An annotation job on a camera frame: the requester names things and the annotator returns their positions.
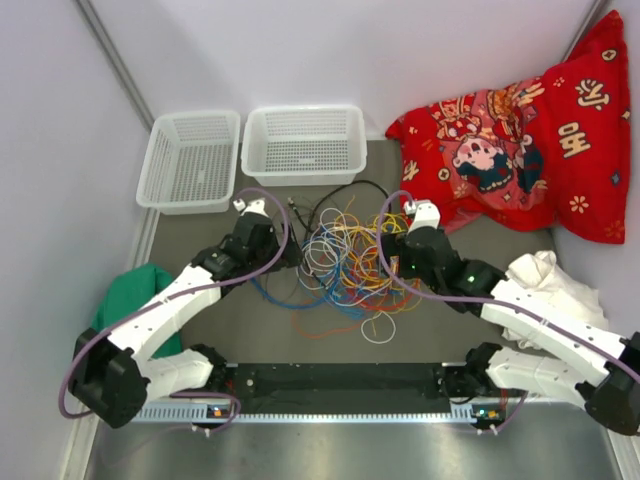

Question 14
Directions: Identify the yellow cable bundle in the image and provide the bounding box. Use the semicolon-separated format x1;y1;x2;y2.
344;212;409;261

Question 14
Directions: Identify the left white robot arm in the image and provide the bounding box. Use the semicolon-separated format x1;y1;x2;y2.
67;210;301;428

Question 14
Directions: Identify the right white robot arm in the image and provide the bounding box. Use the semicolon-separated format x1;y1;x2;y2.
376;223;639;436

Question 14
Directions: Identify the left white plastic basket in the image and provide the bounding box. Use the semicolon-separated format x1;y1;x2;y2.
136;110;241;215

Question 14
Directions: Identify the white plastic basket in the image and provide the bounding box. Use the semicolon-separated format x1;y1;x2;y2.
136;110;241;215
240;105;367;187

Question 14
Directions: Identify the right white plastic basket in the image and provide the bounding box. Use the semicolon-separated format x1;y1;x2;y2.
240;105;367;187

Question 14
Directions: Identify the white cloth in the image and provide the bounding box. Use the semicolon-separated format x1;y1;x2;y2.
502;250;610;331

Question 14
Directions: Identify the green cloth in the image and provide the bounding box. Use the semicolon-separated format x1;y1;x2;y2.
91;263;174;332

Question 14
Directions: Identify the red printed pillow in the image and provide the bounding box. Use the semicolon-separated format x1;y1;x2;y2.
386;11;631;245

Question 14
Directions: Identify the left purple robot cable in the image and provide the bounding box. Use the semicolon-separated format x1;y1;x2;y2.
58;187;290;436

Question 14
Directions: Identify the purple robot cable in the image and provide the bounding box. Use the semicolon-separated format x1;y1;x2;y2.
58;187;290;436
377;189;626;435

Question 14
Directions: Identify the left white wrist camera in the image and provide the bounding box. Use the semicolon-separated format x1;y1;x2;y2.
233;198;266;216

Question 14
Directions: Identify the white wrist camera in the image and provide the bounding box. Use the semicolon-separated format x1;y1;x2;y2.
403;200;441;232
233;198;266;216

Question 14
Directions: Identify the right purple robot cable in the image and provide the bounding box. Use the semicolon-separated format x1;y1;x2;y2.
377;189;626;435

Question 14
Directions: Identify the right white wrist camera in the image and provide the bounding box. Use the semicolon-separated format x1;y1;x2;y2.
403;200;441;232

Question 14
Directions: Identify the brown thin cable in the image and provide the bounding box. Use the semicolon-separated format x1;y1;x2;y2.
287;197;314;241

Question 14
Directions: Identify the white coiled cable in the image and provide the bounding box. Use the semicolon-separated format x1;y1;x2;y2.
298;207;351;281
360;312;397;345

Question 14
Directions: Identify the blue ethernet cable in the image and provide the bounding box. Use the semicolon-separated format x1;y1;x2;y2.
248;277;331;314

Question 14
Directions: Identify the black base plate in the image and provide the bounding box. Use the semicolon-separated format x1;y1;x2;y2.
169;361;506;415

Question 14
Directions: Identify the grey slotted cable duct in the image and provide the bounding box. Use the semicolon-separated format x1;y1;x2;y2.
99;403;506;425

